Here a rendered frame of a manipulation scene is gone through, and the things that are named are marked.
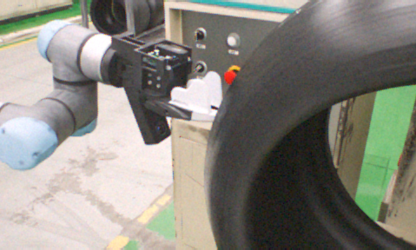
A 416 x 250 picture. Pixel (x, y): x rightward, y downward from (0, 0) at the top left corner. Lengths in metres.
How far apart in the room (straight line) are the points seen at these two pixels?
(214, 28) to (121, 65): 0.58
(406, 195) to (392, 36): 0.53
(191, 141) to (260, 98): 0.93
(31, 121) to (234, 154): 0.32
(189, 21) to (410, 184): 0.74
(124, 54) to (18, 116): 0.18
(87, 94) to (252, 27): 0.55
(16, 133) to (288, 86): 0.39
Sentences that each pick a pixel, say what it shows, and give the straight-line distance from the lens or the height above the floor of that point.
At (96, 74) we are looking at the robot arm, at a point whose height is 1.27.
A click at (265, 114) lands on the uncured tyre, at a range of 0.40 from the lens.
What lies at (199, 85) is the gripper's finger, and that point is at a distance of 0.55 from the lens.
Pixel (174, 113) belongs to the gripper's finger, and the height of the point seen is 1.24.
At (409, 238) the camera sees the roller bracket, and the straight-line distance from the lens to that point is 0.87.
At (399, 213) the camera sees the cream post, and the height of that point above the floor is 0.98.
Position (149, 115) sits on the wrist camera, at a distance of 0.65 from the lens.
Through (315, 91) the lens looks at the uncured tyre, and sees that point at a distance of 0.37.
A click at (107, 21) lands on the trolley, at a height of 0.47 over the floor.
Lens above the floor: 1.48
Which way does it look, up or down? 27 degrees down
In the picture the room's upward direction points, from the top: straight up
